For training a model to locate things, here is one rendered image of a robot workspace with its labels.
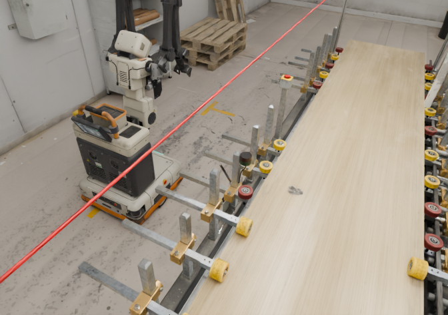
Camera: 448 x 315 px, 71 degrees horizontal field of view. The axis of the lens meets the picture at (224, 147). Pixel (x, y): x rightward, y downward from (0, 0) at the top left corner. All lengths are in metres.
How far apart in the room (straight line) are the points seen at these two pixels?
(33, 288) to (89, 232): 0.51
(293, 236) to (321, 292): 0.27
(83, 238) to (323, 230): 1.88
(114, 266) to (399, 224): 1.89
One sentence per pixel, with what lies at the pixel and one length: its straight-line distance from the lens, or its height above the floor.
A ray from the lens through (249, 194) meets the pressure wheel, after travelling 1.70.
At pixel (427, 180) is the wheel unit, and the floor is 0.91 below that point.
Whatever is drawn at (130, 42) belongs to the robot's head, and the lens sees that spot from 2.39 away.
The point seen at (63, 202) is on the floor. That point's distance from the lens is 3.14.
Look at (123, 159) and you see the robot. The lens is 2.35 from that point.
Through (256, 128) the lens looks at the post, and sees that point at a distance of 1.80.
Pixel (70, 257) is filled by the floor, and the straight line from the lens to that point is 2.74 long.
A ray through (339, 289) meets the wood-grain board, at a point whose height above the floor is 0.90.
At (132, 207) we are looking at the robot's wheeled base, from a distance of 2.55.
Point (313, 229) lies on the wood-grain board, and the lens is 1.62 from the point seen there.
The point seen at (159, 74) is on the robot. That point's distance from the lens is 2.36.
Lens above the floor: 2.12
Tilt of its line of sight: 37 degrees down
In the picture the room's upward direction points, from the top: 3 degrees clockwise
